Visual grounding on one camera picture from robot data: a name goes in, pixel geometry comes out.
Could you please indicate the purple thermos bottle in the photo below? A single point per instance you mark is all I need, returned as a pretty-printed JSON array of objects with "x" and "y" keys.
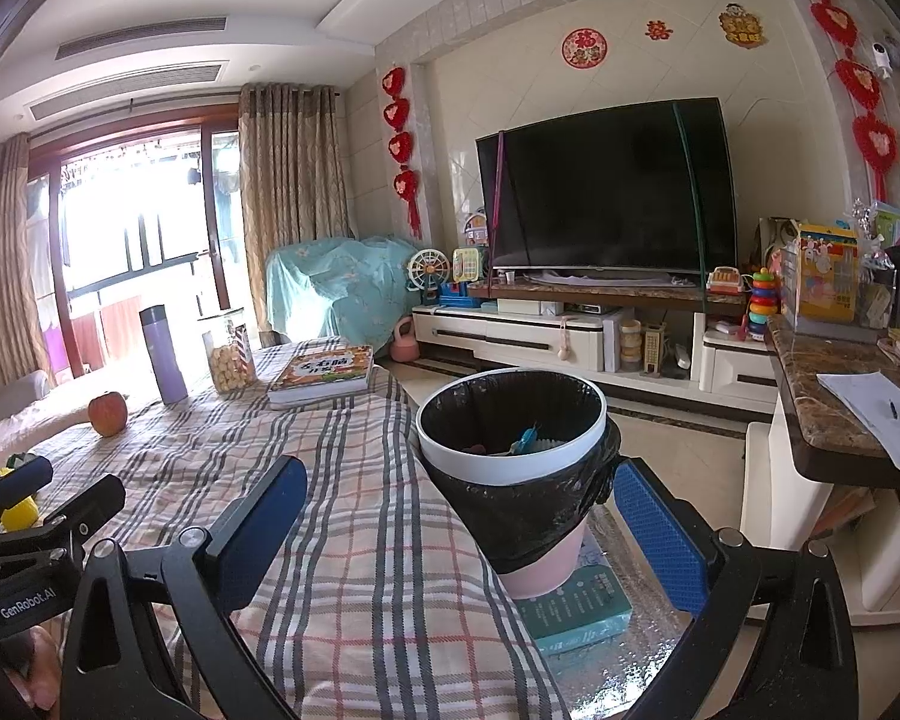
[{"x": 163, "y": 356}]

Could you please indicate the pink hanging spoon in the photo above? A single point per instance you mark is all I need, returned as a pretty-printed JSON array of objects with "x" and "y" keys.
[{"x": 565, "y": 349}]

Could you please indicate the red heart hanging decoration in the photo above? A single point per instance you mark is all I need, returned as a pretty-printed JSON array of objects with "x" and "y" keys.
[
  {"x": 859, "y": 82},
  {"x": 397, "y": 112}
]

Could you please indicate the stack of yellow jars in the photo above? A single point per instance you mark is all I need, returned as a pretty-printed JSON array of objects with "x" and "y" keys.
[{"x": 631, "y": 345}]

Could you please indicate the blue toy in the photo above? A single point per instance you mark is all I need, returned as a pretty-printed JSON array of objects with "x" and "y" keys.
[{"x": 461, "y": 298}]

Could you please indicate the brown marble counter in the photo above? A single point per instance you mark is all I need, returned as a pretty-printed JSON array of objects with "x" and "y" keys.
[{"x": 817, "y": 405}]

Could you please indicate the beige patterned curtain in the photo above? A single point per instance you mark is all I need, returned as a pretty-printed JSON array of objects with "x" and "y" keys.
[
  {"x": 292, "y": 187},
  {"x": 7, "y": 262}
]

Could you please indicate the green rod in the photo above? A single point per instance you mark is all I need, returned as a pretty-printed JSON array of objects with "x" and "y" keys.
[{"x": 691, "y": 195}]

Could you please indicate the teal box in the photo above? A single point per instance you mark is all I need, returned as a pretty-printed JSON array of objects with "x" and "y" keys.
[{"x": 577, "y": 615}]

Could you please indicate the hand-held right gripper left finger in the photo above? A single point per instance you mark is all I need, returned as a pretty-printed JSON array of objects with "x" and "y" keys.
[{"x": 270, "y": 510}]

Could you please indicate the small red wall sticker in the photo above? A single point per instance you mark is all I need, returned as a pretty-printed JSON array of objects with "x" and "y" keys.
[{"x": 658, "y": 30}]

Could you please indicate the wooden balcony door frame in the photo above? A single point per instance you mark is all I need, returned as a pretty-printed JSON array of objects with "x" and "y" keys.
[{"x": 206, "y": 225}]

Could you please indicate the teal covered armchair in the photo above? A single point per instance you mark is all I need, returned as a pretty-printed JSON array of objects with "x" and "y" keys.
[{"x": 330, "y": 285}]

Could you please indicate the small white fan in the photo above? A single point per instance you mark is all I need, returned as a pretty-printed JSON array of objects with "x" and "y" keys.
[{"x": 426, "y": 274}]

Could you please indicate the small blue wrapper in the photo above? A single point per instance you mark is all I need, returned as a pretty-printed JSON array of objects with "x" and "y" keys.
[{"x": 529, "y": 440}]

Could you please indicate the white television cabinet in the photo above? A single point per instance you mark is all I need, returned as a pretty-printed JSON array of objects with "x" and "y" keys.
[{"x": 510, "y": 334}]

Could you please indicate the black television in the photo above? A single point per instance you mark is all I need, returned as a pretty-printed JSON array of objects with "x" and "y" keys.
[{"x": 607, "y": 187}]

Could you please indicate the colourful toy house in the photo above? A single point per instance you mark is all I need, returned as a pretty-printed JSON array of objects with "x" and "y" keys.
[{"x": 475, "y": 229}]

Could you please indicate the pink kettlebell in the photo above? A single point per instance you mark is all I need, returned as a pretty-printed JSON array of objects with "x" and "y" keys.
[{"x": 405, "y": 345}]

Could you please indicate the white security camera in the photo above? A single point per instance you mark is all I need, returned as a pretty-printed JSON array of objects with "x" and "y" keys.
[{"x": 883, "y": 58}]

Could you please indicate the white counter base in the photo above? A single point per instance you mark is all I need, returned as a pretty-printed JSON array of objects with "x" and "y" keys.
[{"x": 795, "y": 510}]

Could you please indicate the round red wall sticker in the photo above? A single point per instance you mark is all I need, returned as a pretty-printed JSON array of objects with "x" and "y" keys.
[{"x": 583, "y": 49}]

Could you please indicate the person's left hand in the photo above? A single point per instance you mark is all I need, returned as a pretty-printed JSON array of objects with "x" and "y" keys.
[{"x": 37, "y": 667}]

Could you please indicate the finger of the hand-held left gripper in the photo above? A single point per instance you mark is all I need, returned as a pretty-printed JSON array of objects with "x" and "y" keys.
[
  {"x": 94, "y": 502},
  {"x": 15, "y": 484}
]

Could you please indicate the gold perforated box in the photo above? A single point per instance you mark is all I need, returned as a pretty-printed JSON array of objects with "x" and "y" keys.
[{"x": 653, "y": 351}]

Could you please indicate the white paper sheets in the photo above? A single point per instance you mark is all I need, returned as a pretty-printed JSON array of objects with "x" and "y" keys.
[{"x": 870, "y": 420}]

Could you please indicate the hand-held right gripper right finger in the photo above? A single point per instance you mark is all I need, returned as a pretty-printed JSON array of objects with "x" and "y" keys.
[{"x": 660, "y": 532}]

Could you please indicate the orange toy cash register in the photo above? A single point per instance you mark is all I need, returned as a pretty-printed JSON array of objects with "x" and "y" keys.
[{"x": 726, "y": 283}]

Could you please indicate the white bin black liner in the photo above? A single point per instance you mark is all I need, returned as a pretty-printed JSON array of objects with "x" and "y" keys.
[{"x": 540, "y": 517}]

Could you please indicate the silver textured cover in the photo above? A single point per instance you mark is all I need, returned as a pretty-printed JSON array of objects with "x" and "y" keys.
[{"x": 645, "y": 660}]

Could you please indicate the clear cookie jar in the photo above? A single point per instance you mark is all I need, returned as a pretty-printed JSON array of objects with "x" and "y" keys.
[{"x": 229, "y": 360}]

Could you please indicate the gold figure wall sticker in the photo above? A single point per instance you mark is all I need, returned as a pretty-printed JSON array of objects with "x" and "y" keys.
[{"x": 742, "y": 25}]

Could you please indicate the yellow toy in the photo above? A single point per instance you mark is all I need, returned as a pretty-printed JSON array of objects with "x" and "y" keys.
[{"x": 19, "y": 506}]

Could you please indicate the orange picture book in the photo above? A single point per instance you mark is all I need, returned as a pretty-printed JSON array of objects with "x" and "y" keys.
[{"x": 322, "y": 371}]

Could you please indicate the ceiling air vent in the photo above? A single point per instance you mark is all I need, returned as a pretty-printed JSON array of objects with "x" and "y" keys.
[
  {"x": 127, "y": 88},
  {"x": 142, "y": 36}
]

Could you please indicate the yellow picture box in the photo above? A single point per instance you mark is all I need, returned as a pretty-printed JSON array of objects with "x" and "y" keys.
[{"x": 821, "y": 277}]

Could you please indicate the red apple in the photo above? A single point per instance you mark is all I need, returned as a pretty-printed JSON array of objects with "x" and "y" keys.
[{"x": 108, "y": 414}]

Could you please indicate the green toy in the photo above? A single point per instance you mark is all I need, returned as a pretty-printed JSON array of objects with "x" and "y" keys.
[{"x": 16, "y": 462}]

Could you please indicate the paper shopping bag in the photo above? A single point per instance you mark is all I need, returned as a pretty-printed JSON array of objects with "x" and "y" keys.
[{"x": 772, "y": 240}]

